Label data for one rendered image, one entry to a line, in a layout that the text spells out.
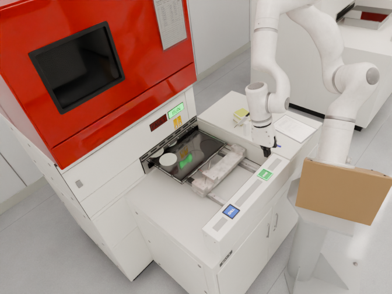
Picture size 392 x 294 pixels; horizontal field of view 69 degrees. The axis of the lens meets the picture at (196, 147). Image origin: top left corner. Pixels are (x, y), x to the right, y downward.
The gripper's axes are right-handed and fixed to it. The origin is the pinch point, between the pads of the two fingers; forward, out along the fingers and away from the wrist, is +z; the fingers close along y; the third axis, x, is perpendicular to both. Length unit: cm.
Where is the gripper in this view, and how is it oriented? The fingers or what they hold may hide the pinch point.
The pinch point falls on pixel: (266, 151)
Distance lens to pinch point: 128.8
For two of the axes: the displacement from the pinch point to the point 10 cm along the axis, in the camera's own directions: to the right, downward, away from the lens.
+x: 6.7, -5.6, 4.9
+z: 2.7, 7.9, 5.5
